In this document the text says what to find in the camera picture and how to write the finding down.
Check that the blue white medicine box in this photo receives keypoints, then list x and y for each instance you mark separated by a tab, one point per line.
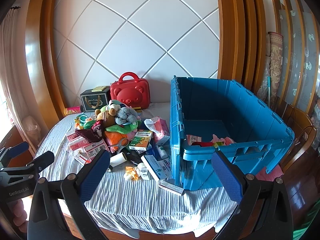
167	166
153	166

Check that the dark grey cloth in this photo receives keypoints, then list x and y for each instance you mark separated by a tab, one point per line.
135	157

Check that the beige curtain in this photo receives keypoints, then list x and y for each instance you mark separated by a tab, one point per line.
10	67

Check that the wooden chair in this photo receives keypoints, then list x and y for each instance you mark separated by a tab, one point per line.
303	122

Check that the rolled patterned carpet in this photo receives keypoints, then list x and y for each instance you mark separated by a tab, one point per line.
273	62

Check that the small white barcode box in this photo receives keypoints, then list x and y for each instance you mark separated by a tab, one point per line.
145	173

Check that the pink red plush toy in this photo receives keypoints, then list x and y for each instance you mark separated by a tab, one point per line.
223	140

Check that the wardrobe with frosted glass doors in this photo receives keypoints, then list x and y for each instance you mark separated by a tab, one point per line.
297	55

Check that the small yellow-green box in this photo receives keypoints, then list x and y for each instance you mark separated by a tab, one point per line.
98	89

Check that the striped white bed cover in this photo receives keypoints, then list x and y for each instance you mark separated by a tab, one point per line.
120	197

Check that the white orange fabric flower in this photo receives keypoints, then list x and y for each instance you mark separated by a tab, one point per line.
131	172

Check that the grey plush toy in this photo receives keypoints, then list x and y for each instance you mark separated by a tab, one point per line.
123	115

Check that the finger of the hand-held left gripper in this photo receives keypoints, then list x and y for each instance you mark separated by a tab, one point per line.
16	148
43	158

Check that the pink yellow can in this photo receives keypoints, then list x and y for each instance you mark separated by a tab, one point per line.
73	110

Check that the green yellow packet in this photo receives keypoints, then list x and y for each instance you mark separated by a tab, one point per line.
217	144

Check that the blue plastic crate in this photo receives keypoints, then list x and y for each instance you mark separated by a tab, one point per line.
197	175

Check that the pink cushion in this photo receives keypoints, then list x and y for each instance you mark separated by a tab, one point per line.
270	173

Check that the red bear suitcase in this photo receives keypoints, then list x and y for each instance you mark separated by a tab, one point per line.
132	92

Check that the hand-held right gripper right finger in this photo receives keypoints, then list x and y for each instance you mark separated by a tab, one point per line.
226	177

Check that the metal scissors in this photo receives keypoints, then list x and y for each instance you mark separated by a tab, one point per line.
119	150

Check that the translucent pink plastic bag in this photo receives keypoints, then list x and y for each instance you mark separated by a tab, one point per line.
31	127

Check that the orange green plush toy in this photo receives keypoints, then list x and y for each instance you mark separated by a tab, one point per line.
112	137

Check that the green bag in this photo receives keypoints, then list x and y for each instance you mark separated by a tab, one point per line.
307	222

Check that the green orange medicine box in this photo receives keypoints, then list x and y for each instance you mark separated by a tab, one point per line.
140	140

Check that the black gift box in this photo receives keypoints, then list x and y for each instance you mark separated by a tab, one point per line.
93	101

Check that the brown teddy bear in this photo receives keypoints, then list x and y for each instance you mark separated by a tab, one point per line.
105	116

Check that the small white bottle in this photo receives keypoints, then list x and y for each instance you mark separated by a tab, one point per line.
162	152

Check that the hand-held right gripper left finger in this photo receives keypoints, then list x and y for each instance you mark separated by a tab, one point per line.
96	172

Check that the person's left hand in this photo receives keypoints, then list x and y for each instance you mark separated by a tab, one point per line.
18	212

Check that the white paper roll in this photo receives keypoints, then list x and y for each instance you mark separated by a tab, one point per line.
117	160

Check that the teal pole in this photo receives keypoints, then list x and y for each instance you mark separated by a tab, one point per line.
269	90

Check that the white red medicine box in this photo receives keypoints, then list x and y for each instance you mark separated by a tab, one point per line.
82	158
193	138
171	187
96	149

